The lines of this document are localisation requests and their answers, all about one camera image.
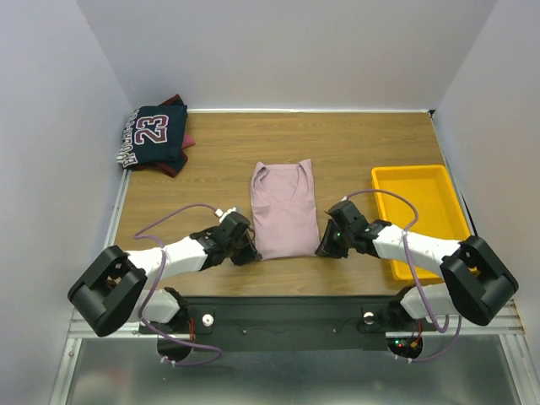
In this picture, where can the maroon folded tank top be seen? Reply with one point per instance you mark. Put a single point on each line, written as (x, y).
(172, 166)

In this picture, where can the pink ribbed tank top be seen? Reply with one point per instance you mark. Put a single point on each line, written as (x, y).
(283, 208)

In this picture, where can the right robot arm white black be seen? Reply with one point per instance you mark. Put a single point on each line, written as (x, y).
(475, 285)

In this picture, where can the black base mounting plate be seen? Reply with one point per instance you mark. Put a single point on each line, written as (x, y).
(297, 323)

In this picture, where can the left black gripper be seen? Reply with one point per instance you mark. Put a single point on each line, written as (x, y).
(249, 256)

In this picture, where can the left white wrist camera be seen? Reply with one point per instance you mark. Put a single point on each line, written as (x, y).
(221, 214)

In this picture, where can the navy number 23 jersey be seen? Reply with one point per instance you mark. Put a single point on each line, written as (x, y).
(152, 134)

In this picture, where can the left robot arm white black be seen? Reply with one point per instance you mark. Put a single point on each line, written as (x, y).
(120, 286)

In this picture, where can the yellow plastic tray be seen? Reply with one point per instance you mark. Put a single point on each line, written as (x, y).
(429, 189)

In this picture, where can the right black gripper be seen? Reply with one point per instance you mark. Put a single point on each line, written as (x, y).
(332, 244)

